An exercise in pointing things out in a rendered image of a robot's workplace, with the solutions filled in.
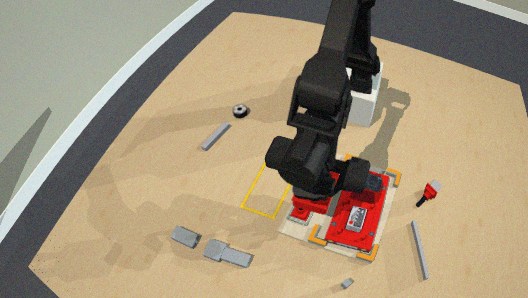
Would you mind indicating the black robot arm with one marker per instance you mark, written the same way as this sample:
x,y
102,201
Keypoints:
x,y
324,89

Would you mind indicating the grey metal rod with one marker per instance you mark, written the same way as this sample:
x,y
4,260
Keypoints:
x,y
420,250

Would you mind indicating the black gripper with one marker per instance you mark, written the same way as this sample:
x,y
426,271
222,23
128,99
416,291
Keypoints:
x,y
353,172

